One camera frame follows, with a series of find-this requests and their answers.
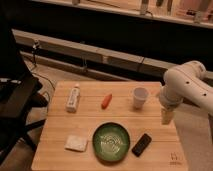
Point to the white sponge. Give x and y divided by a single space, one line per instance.
76 143

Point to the white tube bottle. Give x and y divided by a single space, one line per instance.
73 99

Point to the green plate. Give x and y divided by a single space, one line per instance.
111 142

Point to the black chair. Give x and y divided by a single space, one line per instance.
18 94

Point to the black phone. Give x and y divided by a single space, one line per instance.
141 145

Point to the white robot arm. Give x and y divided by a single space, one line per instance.
185 81

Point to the orange eraser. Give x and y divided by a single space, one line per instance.
106 101

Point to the wooden table board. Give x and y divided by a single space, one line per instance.
163 154

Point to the white paper cup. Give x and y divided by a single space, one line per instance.
140 96

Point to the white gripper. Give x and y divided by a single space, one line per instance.
169 99

